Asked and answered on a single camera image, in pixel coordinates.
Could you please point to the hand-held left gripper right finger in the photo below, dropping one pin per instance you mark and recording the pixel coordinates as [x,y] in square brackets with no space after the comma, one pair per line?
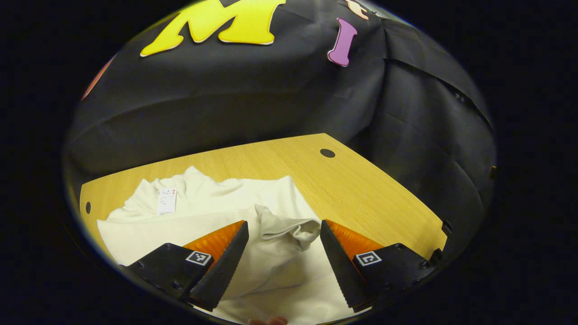
[343,271]

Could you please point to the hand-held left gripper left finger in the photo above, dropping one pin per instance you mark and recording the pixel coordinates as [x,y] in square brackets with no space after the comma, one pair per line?
[223,266]

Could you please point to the cream sweatshirt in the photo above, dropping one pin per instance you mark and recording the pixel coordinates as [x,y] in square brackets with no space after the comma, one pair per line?
[280,271]

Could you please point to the black backdrop cloth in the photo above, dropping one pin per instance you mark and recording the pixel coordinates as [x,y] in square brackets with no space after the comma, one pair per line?
[271,90]

